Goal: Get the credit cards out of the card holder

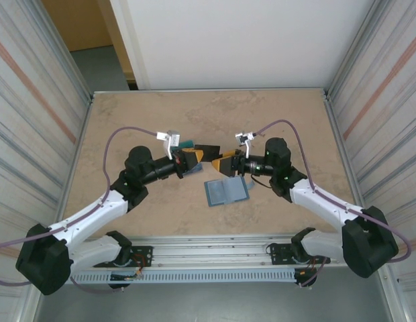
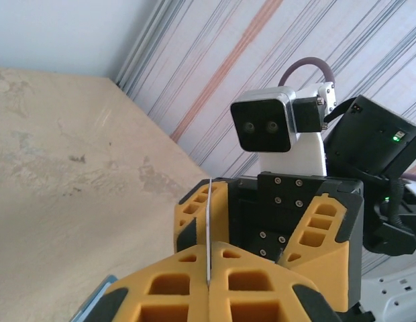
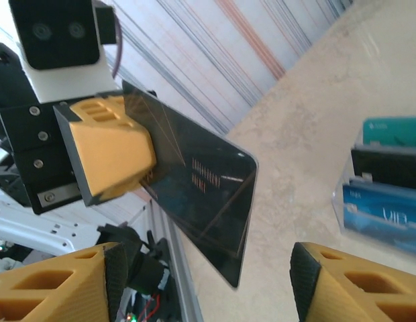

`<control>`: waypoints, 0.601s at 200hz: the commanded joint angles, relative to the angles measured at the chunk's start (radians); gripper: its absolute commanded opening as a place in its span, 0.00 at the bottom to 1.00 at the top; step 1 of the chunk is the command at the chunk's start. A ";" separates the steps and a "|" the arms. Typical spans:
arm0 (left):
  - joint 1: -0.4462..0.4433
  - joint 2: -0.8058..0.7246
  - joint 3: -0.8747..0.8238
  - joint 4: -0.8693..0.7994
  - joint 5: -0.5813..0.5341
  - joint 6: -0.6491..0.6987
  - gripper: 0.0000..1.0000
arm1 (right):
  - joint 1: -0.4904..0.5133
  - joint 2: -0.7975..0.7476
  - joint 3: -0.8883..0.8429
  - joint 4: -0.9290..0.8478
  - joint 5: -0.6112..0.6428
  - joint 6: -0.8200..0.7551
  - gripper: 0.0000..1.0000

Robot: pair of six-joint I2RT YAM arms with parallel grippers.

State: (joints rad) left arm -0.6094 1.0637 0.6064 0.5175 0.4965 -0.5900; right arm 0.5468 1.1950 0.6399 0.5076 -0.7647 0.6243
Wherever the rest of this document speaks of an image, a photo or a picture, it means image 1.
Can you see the black VIP card 88888804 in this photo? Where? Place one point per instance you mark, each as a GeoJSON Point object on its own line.
{"type": "Point", "coordinates": [209, 151]}

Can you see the teal card holder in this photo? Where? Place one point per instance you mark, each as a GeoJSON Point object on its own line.
{"type": "Point", "coordinates": [224, 191]}

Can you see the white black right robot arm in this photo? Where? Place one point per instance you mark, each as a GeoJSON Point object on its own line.
{"type": "Point", "coordinates": [322, 201]}

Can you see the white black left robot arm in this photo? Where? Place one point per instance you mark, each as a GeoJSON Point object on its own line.
{"type": "Point", "coordinates": [94, 211]}

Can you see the blue card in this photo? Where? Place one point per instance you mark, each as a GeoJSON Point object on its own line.
{"type": "Point", "coordinates": [196, 170]}

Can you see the blue and teal small box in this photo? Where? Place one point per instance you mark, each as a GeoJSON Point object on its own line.
{"type": "Point", "coordinates": [186, 144]}

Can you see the translucent striped side panel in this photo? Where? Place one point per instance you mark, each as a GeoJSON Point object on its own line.
{"type": "Point", "coordinates": [396, 117]}
{"type": "Point", "coordinates": [20, 117]}

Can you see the brown wooden door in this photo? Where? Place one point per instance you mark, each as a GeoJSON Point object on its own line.
{"type": "Point", "coordinates": [80, 23]}

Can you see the aluminium table edge rail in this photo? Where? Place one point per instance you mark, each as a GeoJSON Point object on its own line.
{"type": "Point", "coordinates": [342, 147]}
{"type": "Point", "coordinates": [78, 147]}
{"type": "Point", "coordinates": [211, 90]}

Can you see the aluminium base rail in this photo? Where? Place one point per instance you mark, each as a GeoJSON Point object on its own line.
{"type": "Point", "coordinates": [211, 250]}

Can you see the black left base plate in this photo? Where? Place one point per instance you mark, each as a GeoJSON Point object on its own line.
{"type": "Point", "coordinates": [146, 251]}

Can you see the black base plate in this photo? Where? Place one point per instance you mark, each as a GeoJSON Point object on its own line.
{"type": "Point", "coordinates": [278, 255]}
{"type": "Point", "coordinates": [146, 251]}

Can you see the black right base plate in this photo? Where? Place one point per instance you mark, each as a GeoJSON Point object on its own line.
{"type": "Point", "coordinates": [278, 255]}

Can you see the white door frame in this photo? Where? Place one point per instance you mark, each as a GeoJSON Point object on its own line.
{"type": "Point", "coordinates": [133, 50]}

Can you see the aluminium frame post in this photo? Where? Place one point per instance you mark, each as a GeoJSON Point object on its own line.
{"type": "Point", "coordinates": [355, 50]}

